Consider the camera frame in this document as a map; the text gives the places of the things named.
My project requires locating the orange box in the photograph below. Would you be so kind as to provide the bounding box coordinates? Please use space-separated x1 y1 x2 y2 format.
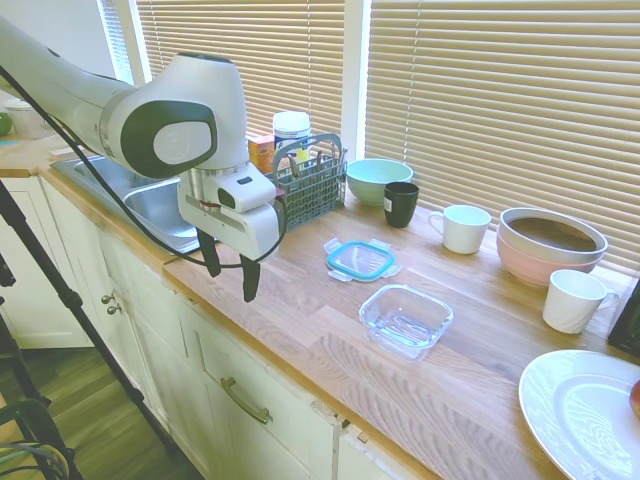
248 134 276 174

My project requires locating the clear lid with teal seal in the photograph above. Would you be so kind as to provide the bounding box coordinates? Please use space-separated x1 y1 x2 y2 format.
322 237 404 282

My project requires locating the mint green bowl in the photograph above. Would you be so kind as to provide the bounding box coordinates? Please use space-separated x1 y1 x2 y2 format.
345 158 415 207

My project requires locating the stainless steel sink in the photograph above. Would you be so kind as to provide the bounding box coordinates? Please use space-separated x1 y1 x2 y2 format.
49 154 216 254

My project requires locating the black camera stand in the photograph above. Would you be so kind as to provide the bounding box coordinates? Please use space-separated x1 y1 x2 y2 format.
0 179 179 454

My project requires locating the pink bowl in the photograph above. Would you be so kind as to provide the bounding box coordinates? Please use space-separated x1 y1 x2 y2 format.
496 232 606 289

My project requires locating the beige window blind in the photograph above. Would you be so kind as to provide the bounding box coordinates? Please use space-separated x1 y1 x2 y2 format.
97 0 136 84
134 0 346 146
364 0 640 274

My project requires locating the white mug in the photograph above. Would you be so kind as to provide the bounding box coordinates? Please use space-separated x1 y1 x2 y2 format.
542 269 620 335
428 204 493 255

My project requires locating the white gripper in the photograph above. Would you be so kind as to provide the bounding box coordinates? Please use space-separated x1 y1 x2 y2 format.
178 178 281 304

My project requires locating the white jar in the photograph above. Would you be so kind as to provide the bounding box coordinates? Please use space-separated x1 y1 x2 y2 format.
4 98 46 140

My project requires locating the white wipes canister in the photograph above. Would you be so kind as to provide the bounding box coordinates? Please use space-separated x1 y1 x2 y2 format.
272 111 312 169

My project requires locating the grey bowl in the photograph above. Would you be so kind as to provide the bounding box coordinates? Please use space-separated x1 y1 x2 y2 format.
498 207 610 265

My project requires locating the black cup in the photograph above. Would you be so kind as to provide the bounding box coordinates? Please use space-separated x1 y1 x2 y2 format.
383 182 420 229

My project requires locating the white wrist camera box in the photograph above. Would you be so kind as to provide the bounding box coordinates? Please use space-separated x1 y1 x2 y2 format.
216 169 277 214

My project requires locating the grey plastic cutlery basket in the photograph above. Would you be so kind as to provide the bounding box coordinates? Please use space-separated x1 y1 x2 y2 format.
269 132 350 231

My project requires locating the white plate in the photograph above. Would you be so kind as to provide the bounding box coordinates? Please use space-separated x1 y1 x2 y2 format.
518 349 640 480

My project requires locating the square glass food container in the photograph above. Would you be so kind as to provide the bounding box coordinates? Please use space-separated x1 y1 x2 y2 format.
358 283 455 362

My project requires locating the metal cabinet bar handle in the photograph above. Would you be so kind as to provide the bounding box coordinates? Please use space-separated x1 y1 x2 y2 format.
219 377 274 426

